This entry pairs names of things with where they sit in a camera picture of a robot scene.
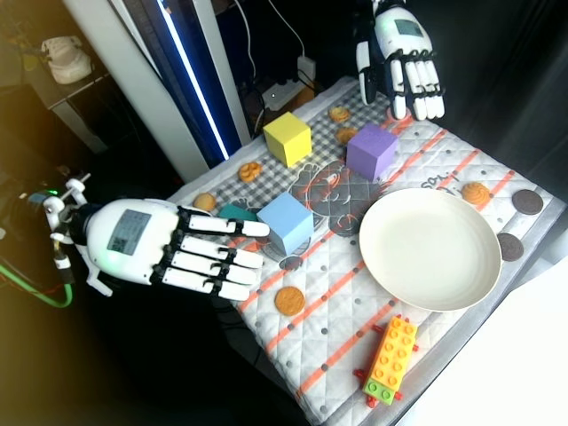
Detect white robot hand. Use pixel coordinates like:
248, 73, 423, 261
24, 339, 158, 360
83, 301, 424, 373
355, 2, 446, 122
83, 198, 272, 303

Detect purple foam cube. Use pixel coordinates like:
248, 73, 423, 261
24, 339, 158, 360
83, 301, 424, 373
345, 122, 399, 184

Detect blue foam cube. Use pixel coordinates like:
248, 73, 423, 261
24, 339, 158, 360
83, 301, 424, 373
256, 191, 315, 257

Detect yellow foam cube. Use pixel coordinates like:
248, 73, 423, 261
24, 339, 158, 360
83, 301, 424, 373
262, 111, 313, 169

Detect cream round plate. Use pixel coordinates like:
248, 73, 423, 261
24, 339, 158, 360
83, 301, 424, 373
358, 187, 503, 313

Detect plain round tan cookie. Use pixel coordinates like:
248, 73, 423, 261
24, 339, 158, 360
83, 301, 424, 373
192, 192, 218, 213

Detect white plug adapter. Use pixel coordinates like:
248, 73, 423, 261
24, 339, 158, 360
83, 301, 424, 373
296, 55, 318, 83

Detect teal rectangular block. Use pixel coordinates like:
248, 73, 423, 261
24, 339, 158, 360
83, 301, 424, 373
217, 202, 260, 224

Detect white power strip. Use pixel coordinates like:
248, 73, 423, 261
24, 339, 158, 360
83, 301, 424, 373
261, 82, 308, 111

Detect pretzel-shaped cookie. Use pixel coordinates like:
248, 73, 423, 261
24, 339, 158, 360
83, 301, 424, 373
238, 162, 264, 184

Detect grey shelf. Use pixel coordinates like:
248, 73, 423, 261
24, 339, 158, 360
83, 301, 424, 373
24, 66, 146, 155

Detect white column with blue light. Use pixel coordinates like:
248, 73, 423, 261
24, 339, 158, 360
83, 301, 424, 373
61, 0, 255, 183

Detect round dotted orange biscuit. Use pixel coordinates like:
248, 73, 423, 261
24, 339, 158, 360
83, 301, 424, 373
273, 286, 306, 318

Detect white shoe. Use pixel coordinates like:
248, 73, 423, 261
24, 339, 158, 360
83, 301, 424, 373
41, 35, 96, 85

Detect grey quilt with printed bear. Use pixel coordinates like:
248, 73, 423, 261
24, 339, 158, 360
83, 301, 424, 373
166, 75, 556, 426

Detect dark chocolate sandwich cookie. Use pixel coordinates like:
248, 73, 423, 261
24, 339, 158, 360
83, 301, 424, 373
496, 232, 525, 262
511, 188, 545, 217

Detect orange and green toy brick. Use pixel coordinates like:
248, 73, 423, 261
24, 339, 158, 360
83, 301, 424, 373
352, 314, 421, 409

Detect white cable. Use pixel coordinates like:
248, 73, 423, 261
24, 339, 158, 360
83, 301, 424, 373
264, 0, 308, 59

